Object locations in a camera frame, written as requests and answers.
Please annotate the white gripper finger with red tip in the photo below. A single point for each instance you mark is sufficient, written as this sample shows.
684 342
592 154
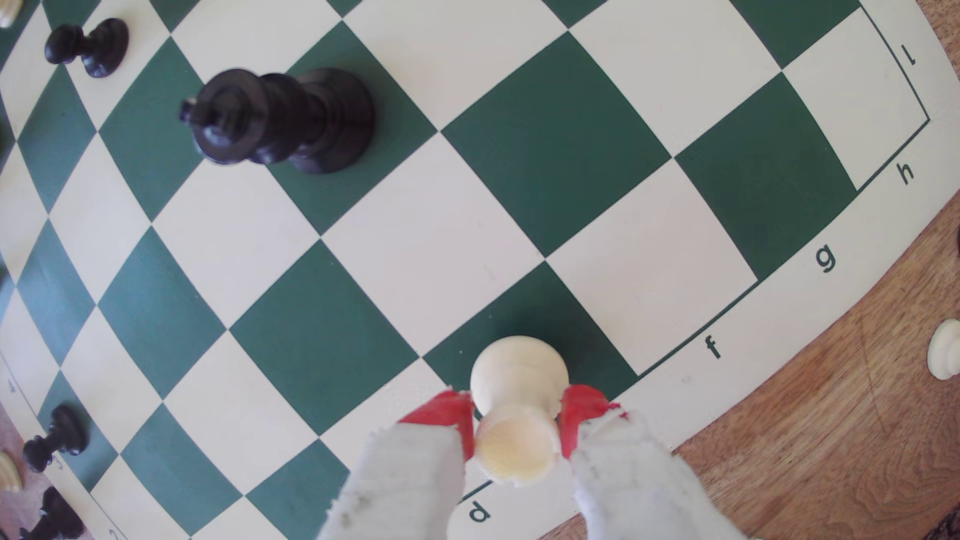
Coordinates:
405 487
637 487

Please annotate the cream pawn with round head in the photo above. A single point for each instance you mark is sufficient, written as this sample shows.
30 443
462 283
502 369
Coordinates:
517 390

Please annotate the large black chess piece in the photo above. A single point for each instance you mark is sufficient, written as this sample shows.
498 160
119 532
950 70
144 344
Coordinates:
56 521

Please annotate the green and cream chess mat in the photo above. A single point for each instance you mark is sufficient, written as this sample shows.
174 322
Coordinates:
555 142

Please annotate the tall cream chess piece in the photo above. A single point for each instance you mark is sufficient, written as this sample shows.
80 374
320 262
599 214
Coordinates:
6 11

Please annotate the black pawn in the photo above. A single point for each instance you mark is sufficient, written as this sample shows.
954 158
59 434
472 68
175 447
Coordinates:
64 435
105 46

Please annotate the black king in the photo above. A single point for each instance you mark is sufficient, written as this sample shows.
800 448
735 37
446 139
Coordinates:
300 120

